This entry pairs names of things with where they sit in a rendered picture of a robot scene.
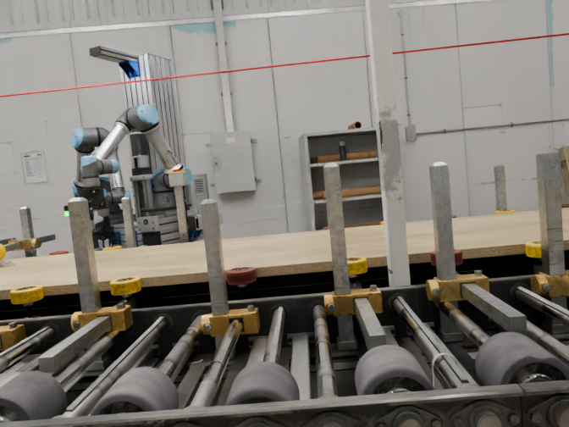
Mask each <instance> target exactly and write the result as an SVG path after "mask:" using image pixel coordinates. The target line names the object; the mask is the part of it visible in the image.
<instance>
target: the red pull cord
mask: <svg viewBox="0 0 569 427"><path fill-rule="evenodd" d="M566 35H569V33H565V34H557V35H549V36H535V37H527V38H519V39H510V40H503V41H495V42H480V43H473V44H465V45H457V46H449V47H434V48H426V49H418V50H411V51H403V52H395V53H392V54H397V53H412V52H420V51H427V50H435V49H443V48H452V47H466V46H474V45H482V44H490V43H497V42H513V41H520V40H528V39H536V38H544V37H552V36H566ZM365 57H370V55H364V56H356V57H349V58H334V59H326V60H318V61H311V62H303V63H295V64H280V65H272V66H264V67H256V68H249V69H234V70H226V71H218V72H210V73H202V74H194V75H180V76H172V77H164V78H157V79H149V80H133V81H126V82H118V83H110V84H102V85H94V86H80V87H71V88H64V89H56V90H48V91H34V92H26V93H18V94H10V95H2V96H0V97H11V96H18V95H26V94H34V93H42V92H56V91H64V90H73V89H80V88H88V87H96V86H111V85H118V84H126V83H135V82H143V81H150V80H165V79H173V78H180V77H188V76H197V75H211V74H219V73H227V72H235V71H242V70H250V69H266V68H273V67H281V66H289V65H297V64H311V63H319V62H328V61H335V60H343V59H351V58H365Z"/></svg>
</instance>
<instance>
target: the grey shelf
mask: <svg viewBox="0 0 569 427"><path fill-rule="evenodd" d="M340 141H344V142H345V149H346V152H347V153H351V152H360V151H369V150H375V152H376V158H363V159H354V160H345V161H336V162H327V163H318V164H311V158H316V157H317V155H325V154H335V153H340V144H339V142H340ZM299 144H300V154H301V171H302V180H303V189H304V198H305V207H306V217H307V231H315V230H316V228H323V227H326V226H329V220H328V210H327V201H326V199H318V200H313V197H312V192H313V191H325V182H324V172H323V167H324V166H325V165H326V164H329V163H336V164H338V165H339V168H340V187H341V189H347V188H356V187H364V186H381V182H380V172H379V160H378V141H377V131H376V127H369V128H360V129H350V130H332V131H324V132H314V133H305V134H302V135H301V136H300V137H299ZM310 192H311V193H310ZM342 206H343V216H344V225H355V224H363V223H371V222H382V221H384V213H383V203H382V194H374V195H366V196H357V197H342Z"/></svg>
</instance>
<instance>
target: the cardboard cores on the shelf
mask: <svg viewBox="0 0 569 427"><path fill-rule="evenodd" d="M363 158H376V152H375V150H369V151H360V152H347V153H346V159H347V160H354V159H363ZM336 161H340V154H339V153H335V154H325V155H317V157H316V158H311V164H318V163H327V162H336ZM374 194H382V192H381V186H364V187H356V188H347V189H341V196H342V197H357V196H366V195H374ZM312 197H313V200H318V199H326V191H313V192H312ZM369 225H380V222H371V223H363V224H355V225H345V228H351V227H360V226H369Z"/></svg>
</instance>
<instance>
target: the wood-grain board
mask: <svg viewBox="0 0 569 427"><path fill-rule="evenodd" d="M561 211H562V228H563V243H564V250H569V208H562V209H561ZM452 229H453V241H454V249H460V250H462V259H468V258H486V257H496V256H505V255H516V254H525V253H526V247H525V244H526V242H528V241H541V238H540V223H539V210H534V211H525V212H515V213H498V214H489V215H479V216H470V217H461V218H452ZM406 237H407V248H408V258H409V264H410V263H428V262H431V256H430V253H431V252H432V251H433V250H435V245H434V223H433V221H432V220H424V221H415V222H406ZM221 241H222V249H223V257H224V272H225V280H227V277H226V271H227V270H228V269H233V268H238V267H254V268H255V269H256V276H257V277H265V276H275V275H293V274H304V273H313V272H323V271H333V266H332V257H331V247H330V238H329V230H315V231H305V232H296V233H287V234H277V235H268V236H250V237H241V238H232V239H223V240H221ZM345 244H346V254H347V257H348V258H349V257H363V258H366V259H367V267H368V268H371V267H381V266H388V264H387V253H386V243H385V233H384V225H369V226H360V227H351V228H345ZM94 252H95V259H96V266H97V278H98V285H99V291H111V289H110V282H111V281H112V280H116V279H120V278H124V277H132V276H136V277H140V278H141V287H150V286H169V285H178V284H188V283H198V282H208V273H207V259H206V251H205V243H204V241H195V242H186V243H177V244H168V245H158V246H149V247H132V248H122V249H113V250H103V251H94ZM2 261H4V262H5V263H7V262H9V261H11V262H13V263H15V264H16V265H15V266H12V267H2V268H0V300H6V299H11V298H10V292H11V291H12V290H14V289H17V288H20V287H24V286H42V289H43V295H44V296H53V295H63V294H73V293H79V287H78V280H77V274H76V267H75V255H74V254H73V253H67V254H58V255H48V256H39V257H29V258H12V259H3V260H0V262H2Z"/></svg>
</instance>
